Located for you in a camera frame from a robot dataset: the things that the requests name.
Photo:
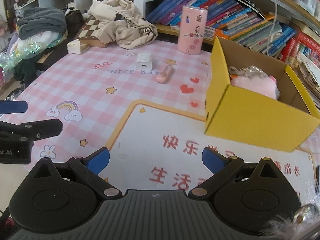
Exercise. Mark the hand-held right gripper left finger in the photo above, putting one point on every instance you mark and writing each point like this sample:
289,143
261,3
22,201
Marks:
98,160

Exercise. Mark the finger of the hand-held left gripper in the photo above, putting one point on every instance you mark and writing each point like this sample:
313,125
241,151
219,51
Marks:
13,107
47,127

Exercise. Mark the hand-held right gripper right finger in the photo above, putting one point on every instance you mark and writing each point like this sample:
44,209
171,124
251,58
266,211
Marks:
213,160

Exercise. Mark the yellow cardboard box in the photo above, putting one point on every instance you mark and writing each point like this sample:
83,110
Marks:
250,120

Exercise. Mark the pink plush toy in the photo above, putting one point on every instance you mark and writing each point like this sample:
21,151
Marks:
255,87

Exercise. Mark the clear bead tiara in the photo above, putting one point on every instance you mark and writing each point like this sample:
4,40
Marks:
250,71

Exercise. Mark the shiny plastic bag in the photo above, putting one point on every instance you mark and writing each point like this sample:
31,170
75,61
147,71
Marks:
27,50

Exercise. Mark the pink checked desk mat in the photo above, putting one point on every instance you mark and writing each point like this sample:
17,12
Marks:
100,100

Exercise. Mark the white cake-shaped block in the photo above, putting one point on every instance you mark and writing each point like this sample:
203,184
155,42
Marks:
75,47

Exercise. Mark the grey cloth pile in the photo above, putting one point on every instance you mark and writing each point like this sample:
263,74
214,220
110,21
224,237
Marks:
40,22

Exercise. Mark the grey fur trim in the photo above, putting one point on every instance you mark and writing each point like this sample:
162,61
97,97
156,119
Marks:
282,226

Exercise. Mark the dark brown bag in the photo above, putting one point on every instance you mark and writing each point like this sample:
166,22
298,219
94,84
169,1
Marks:
73,20

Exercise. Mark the brown wooden chessboard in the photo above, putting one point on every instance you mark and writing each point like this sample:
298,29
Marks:
90,30

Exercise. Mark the white charger block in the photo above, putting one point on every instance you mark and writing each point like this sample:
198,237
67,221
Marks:
144,61

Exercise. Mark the stack of papers and booklets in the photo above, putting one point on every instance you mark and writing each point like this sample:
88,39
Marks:
310,80

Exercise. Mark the beige cloth bag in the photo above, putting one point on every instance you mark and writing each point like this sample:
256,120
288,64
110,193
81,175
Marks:
120,25

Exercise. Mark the pink printed cylinder case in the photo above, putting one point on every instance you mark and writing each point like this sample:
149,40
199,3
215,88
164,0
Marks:
192,30

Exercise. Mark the red thick dictionaries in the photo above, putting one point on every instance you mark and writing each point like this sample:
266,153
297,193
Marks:
300,47

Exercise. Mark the row of colourful books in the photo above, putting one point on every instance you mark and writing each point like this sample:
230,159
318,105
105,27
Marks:
225,15

